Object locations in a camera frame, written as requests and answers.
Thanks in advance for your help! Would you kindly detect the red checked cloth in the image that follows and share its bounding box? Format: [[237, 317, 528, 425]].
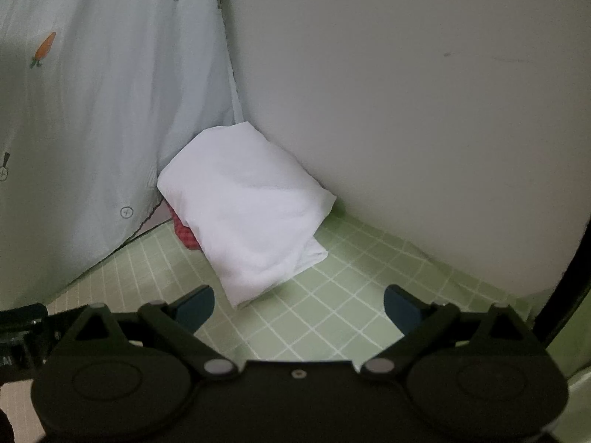
[[168, 205, 201, 251]]

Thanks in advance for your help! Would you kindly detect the white garment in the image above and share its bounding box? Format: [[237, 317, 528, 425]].
[[157, 121, 338, 310]]

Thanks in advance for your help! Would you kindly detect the pale carrot print quilt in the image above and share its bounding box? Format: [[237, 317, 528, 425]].
[[0, 0, 247, 310]]

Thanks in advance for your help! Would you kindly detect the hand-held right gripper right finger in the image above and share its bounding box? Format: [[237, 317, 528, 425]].
[[360, 284, 532, 379]]

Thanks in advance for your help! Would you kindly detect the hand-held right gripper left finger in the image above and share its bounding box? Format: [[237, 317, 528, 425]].
[[69, 285, 238, 381]]

